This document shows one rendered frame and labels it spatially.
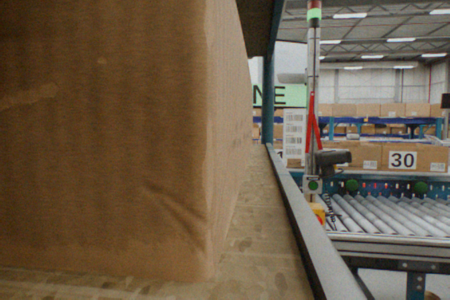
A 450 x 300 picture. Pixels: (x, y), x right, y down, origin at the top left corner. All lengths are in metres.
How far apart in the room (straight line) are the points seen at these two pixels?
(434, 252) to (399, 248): 0.12
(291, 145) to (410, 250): 0.60
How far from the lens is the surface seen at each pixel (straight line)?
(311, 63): 0.94
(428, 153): 1.83
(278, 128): 5.78
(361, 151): 1.64
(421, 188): 1.75
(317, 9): 1.01
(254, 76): 0.96
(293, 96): 1.02
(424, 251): 1.19
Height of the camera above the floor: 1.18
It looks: 3 degrees down
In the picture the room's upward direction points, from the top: straight up
